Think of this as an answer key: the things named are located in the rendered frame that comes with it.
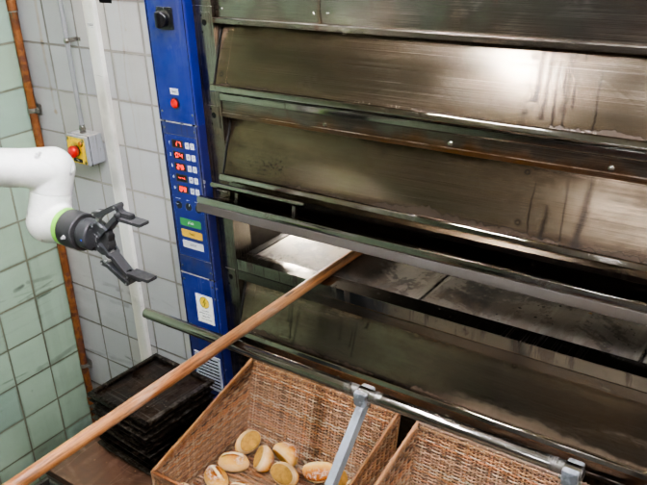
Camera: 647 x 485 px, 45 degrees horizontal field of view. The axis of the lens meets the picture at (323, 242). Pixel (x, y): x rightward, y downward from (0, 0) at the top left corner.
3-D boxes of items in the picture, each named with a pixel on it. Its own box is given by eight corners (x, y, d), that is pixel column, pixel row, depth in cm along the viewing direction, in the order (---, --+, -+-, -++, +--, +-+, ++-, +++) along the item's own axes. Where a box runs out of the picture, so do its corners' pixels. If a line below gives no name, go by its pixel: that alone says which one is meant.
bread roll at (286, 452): (294, 473, 238) (307, 461, 241) (288, 460, 235) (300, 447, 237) (274, 456, 246) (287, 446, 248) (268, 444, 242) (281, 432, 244)
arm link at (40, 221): (53, 236, 202) (14, 240, 193) (56, 188, 199) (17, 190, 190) (88, 247, 194) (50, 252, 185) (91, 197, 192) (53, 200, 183)
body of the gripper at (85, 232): (95, 211, 186) (121, 218, 181) (101, 242, 190) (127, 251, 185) (70, 221, 181) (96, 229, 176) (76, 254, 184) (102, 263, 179)
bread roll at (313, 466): (334, 459, 232) (334, 476, 228) (336, 469, 237) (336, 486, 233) (300, 460, 233) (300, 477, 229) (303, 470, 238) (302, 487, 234)
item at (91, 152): (87, 156, 266) (82, 128, 262) (106, 161, 261) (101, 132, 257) (68, 163, 261) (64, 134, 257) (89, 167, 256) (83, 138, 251)
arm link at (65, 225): (55, 253, 186) (48, 217, 183) (94, 236, 195) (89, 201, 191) (71, 259, 183) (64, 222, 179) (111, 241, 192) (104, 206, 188)
